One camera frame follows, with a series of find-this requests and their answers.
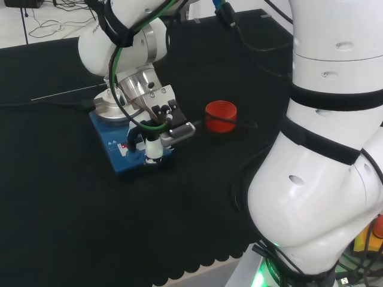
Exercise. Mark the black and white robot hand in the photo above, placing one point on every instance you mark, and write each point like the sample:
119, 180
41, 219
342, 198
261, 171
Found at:
158, 95

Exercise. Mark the heater with blue base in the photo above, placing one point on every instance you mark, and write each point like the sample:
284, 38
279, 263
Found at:
119, 163

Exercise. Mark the clear round-bottom glass flask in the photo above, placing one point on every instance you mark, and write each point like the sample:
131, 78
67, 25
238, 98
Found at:
107, 82

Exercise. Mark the metal cloth clip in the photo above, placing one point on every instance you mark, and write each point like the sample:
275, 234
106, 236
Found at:
265, 15
196, 21

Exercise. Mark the thin glass rod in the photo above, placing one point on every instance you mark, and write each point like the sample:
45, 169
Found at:
60, 94

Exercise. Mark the black bench cloth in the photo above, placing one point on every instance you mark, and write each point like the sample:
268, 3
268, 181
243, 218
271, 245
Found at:
89, 224

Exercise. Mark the dark tripod leg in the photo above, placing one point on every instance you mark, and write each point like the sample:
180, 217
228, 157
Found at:
25, 27

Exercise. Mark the black box on floor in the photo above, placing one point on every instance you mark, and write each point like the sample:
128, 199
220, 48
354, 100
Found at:
24, 3

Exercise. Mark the yellow stop button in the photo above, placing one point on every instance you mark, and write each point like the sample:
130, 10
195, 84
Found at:
360, 239

